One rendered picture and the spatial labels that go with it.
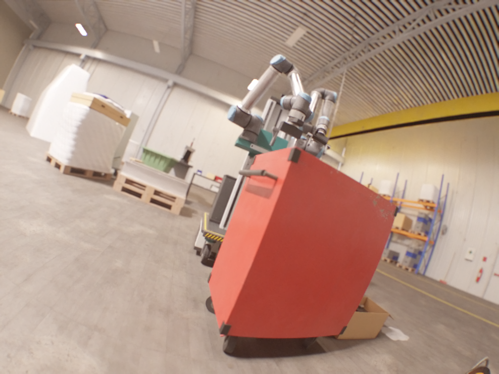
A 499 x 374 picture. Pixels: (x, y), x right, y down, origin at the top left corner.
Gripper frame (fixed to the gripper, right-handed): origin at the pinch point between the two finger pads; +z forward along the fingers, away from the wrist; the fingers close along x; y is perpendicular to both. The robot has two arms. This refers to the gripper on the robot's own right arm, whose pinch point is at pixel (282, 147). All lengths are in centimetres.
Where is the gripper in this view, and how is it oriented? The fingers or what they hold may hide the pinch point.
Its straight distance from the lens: 115.9
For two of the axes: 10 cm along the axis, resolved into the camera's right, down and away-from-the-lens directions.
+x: -9.0, -3.5, -2.7
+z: -4.0, 9.0, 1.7
